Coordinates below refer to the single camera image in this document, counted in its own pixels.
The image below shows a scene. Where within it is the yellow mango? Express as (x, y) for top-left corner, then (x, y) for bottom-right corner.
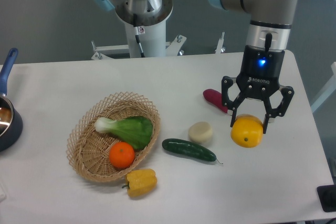
(230, 114), (264, 148)

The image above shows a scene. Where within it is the green bok choy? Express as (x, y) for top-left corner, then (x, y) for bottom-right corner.
(94, 116), (153, 150)

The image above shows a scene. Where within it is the dark green cucumber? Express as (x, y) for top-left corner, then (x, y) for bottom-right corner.
(162, 138), (223, 165)

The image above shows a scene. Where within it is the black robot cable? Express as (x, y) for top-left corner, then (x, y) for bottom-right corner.
(132, 14), (146, 58)

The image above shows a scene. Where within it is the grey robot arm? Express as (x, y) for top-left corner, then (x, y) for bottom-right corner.
(94, 0), (297, 127)

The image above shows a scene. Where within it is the dark blue saucepan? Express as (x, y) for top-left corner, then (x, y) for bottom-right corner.
(1, 48), (23, 152)

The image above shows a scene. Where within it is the orange tangerine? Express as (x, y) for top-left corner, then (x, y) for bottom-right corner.
(109, 142), (135, 169)

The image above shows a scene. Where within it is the black device at edge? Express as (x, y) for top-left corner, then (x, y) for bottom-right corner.
(317, 185), (335, 212)

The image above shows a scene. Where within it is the purple sweet potato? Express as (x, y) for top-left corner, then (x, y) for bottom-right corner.
(203, 89), (228, 113)

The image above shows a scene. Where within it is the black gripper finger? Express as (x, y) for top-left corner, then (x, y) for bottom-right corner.
(262, 85), (295, 134)
(221, 76), (250, 128)

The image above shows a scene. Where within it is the beige round bun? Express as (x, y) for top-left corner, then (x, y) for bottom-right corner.
(188, 122), (213, 144)

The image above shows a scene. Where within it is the woven wicker basket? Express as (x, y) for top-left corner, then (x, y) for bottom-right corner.
(66, 92), (160, 183)

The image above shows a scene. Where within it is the yellow bell pepper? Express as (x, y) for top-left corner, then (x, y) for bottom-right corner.
(122, 169), (158, 198)

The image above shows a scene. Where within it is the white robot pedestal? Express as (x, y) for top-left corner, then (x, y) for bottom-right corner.
(124, 21), (166, 58)

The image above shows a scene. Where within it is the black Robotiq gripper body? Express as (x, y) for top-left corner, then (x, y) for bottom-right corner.
(236, 46), (285, 100)

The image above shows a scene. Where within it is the white metal base frame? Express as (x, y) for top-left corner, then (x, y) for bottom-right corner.
(91, 31), (226, 60)

